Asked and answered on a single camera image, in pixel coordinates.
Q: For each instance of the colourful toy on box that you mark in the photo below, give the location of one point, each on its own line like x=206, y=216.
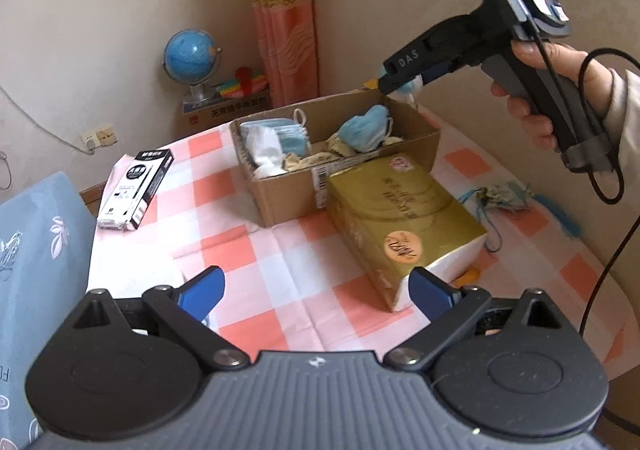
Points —
x=245, y=82

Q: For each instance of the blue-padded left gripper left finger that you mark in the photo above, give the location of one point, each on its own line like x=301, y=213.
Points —
x=179, y=314

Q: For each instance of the black white carton box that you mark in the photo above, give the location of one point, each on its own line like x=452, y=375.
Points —
x=125, y=206

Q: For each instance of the white sock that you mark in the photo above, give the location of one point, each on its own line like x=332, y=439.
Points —
x=263, y=145

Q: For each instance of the orange pink curtain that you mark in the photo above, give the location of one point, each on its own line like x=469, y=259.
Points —
x=287, y=42

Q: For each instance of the gold tissue pack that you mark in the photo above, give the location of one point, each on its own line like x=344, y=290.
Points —
x=394, y=217

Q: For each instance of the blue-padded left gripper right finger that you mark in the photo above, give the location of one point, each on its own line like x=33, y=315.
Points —
x=453, y=314

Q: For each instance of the crumpled blue face mask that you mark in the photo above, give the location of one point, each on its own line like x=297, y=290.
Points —
x=365, y=132

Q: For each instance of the checkered tablecloth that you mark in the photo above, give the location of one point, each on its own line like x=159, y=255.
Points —
x=296, y=286

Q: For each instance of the blue globe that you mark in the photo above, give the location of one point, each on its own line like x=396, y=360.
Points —
x=191, y=57

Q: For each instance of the cardboard box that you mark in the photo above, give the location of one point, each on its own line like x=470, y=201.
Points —
x=281, y=198

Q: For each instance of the blue floral pillow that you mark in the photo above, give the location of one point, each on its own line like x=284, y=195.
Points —
x=46, y=241

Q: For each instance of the beige cloth in box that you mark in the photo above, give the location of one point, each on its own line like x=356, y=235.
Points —
x=332, y=149

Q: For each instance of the orange earplug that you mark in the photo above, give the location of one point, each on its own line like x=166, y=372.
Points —
x=468, y=278

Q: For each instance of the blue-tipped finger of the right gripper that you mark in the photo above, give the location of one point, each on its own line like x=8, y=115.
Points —
x=433, y=73

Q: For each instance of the blue face mask stack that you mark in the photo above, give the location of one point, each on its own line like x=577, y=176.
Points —
x=291, y=132

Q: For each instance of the wall power socket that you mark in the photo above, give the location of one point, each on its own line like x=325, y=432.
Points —
x=103, y=136

